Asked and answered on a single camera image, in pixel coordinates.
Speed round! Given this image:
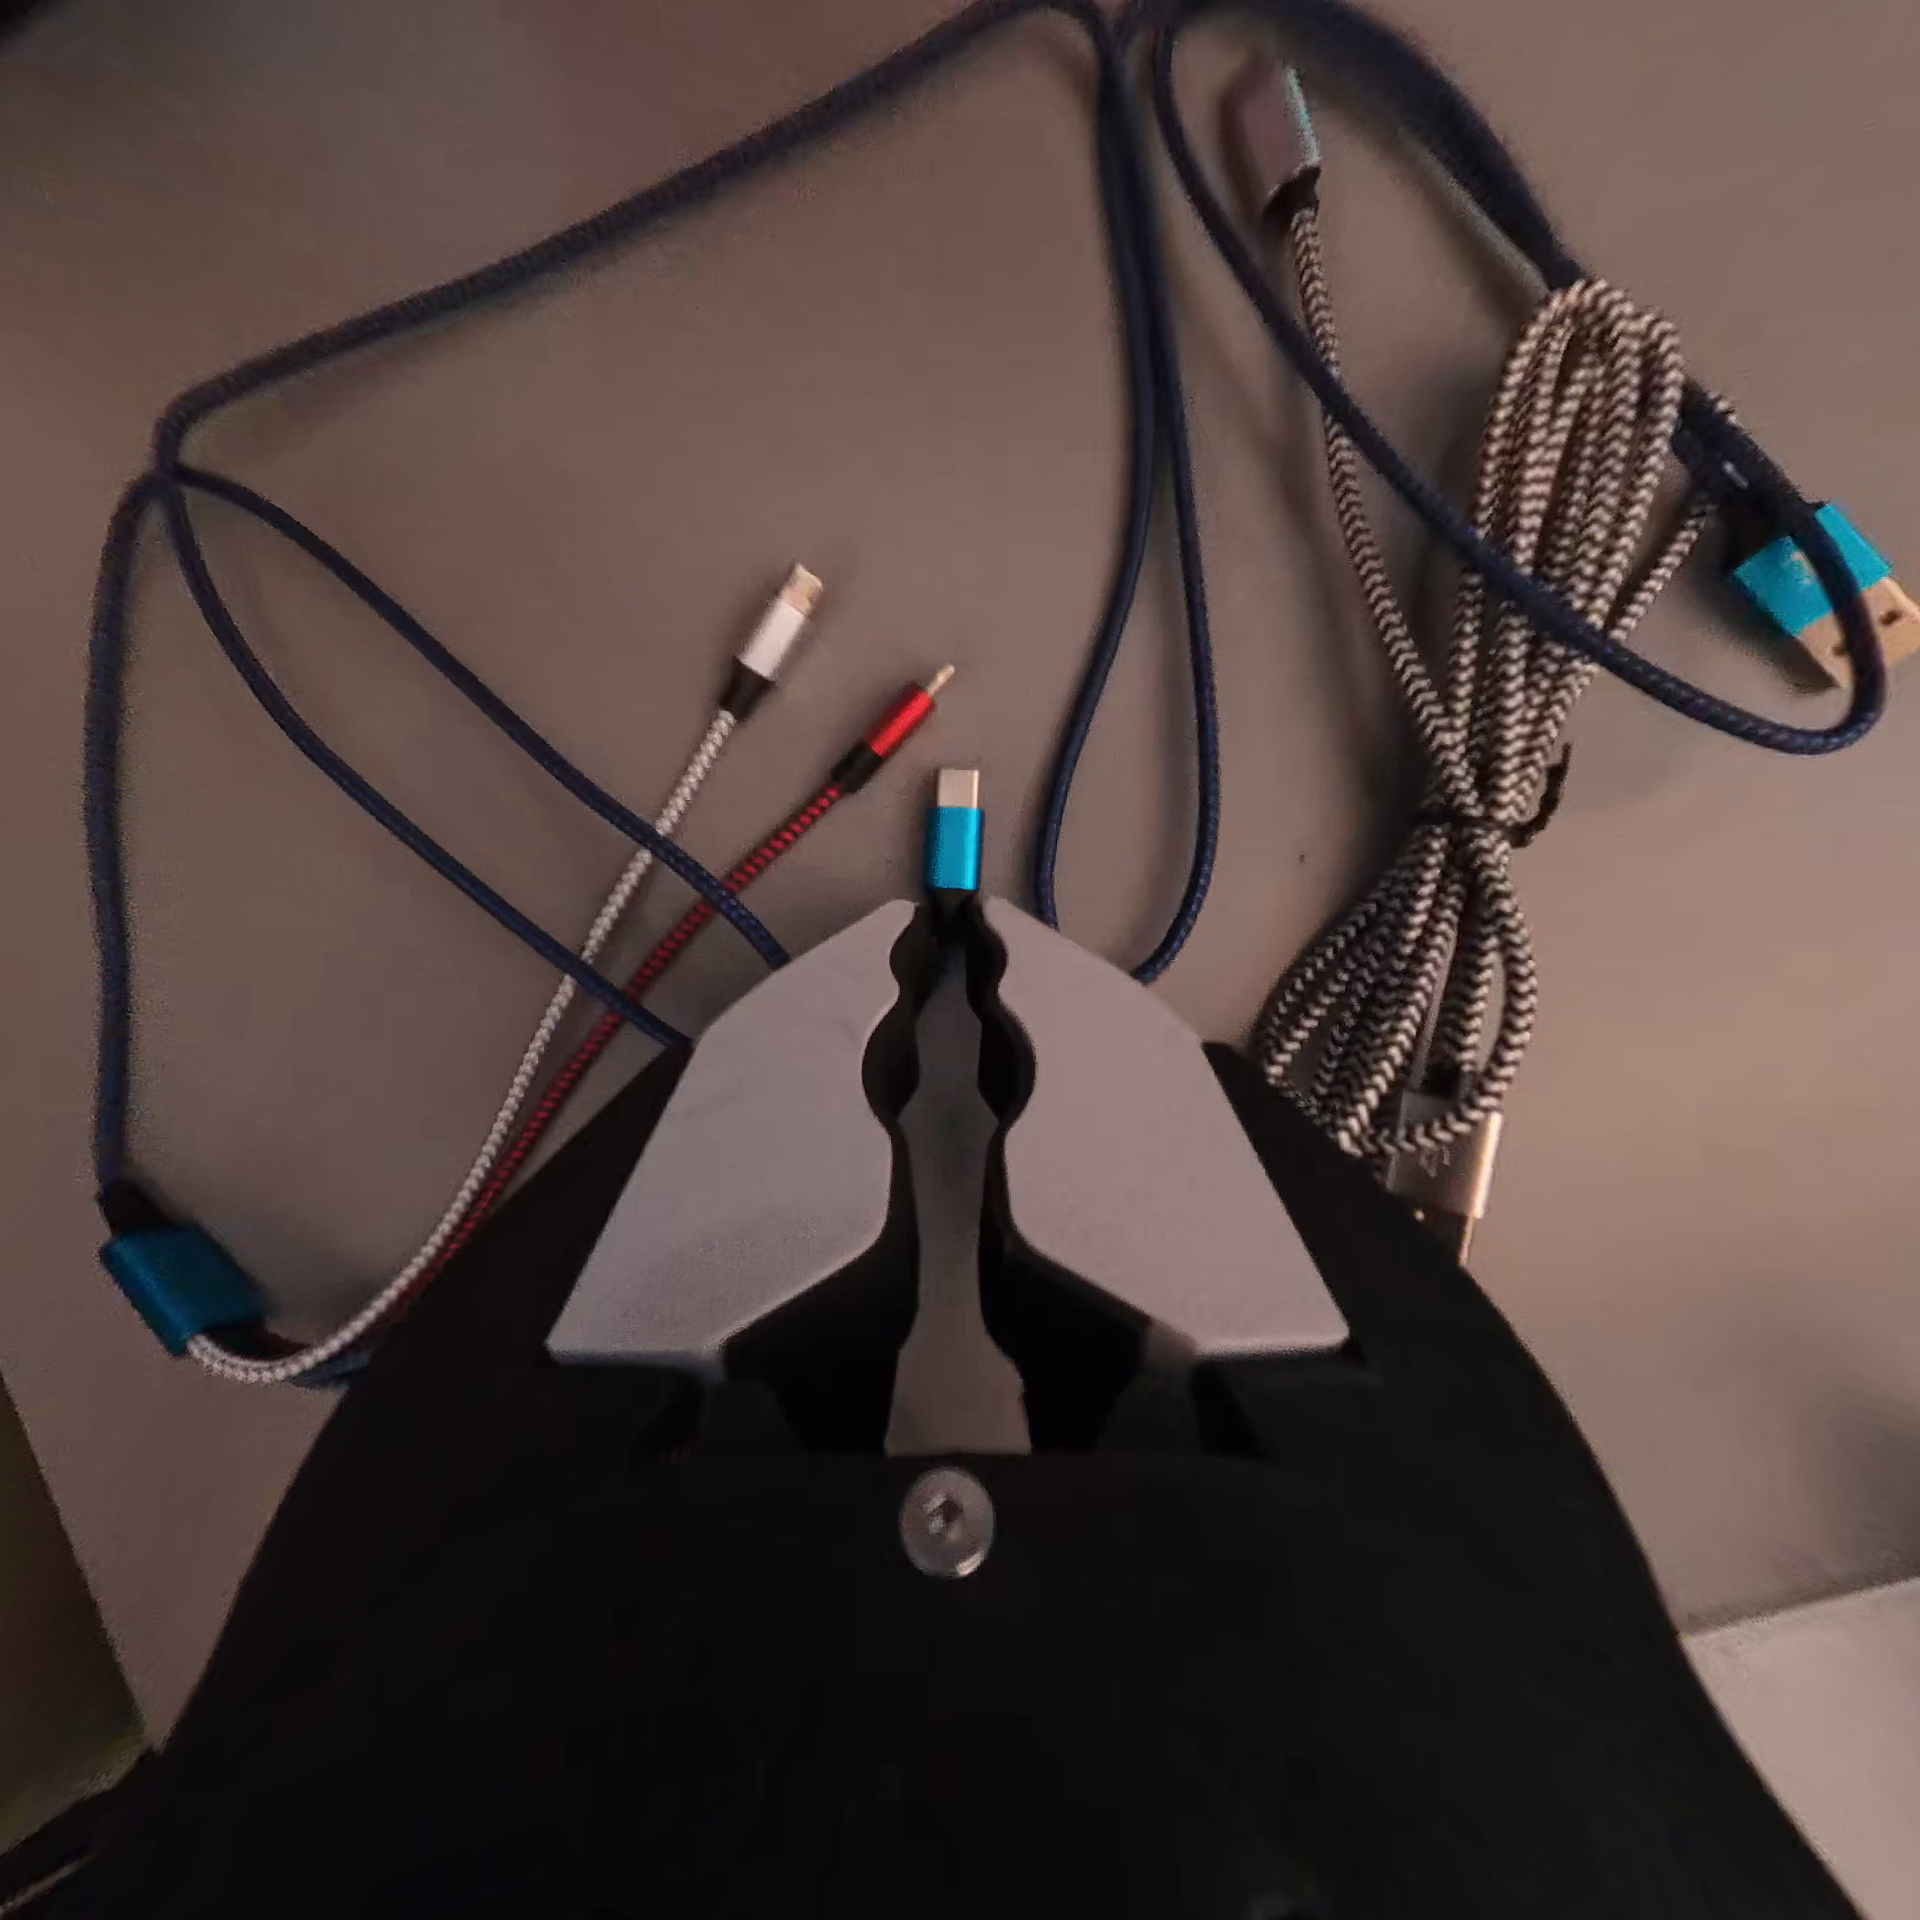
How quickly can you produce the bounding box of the black cable tie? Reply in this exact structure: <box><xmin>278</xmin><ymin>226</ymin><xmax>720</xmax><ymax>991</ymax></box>
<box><xmin>1430</xmin><ymin>749</ymin><xmax>1572</xmax><ymax>860</ymax></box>

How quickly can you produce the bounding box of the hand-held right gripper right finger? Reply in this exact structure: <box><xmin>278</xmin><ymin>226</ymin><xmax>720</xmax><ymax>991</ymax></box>
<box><xmin>959</xmin><ymin>895</ymin><xmax>1352</xmax><ymax>1370</ymax></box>

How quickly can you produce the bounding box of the red braided cable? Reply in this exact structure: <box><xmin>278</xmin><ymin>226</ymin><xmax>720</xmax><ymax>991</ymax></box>
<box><xmin>382</xmin><ymin>663</ymin><xmax>958</xmax><ymax>1338</ymax></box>

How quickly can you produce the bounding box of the blue braided usb-c cable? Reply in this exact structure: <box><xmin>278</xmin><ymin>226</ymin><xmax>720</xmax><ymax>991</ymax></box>
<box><xmin>81</xmin><ymin>0</ymin><xmax>1920</xmax><ymax>1361</ymax></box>

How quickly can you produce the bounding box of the black white braided cable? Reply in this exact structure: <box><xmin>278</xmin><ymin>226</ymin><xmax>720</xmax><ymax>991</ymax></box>
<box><xmin>1228</xmin><ymin>66</ymin><xmax>1728</xmax><ymax>1261</ymax></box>

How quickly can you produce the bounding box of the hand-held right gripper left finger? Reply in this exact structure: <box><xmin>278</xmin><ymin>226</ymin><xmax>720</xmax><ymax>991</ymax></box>
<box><xmin>545</xmin><ymin>901</ymin><xmax>934</xmax><ymax>1373</ymax></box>

